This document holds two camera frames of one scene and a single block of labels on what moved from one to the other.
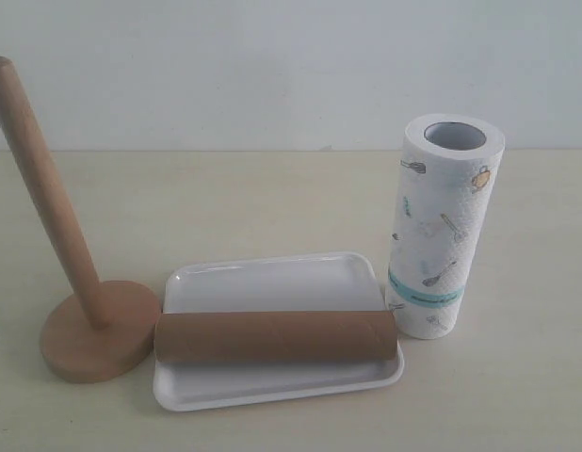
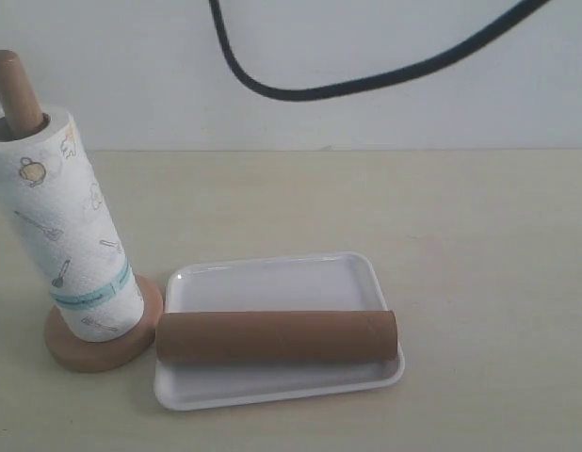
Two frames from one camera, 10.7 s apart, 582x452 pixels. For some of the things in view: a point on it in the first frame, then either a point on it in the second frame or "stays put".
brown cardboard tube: (277, 336) stays put
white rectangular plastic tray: (287, 282) stays put
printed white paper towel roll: (443, 192) to (48, 191)
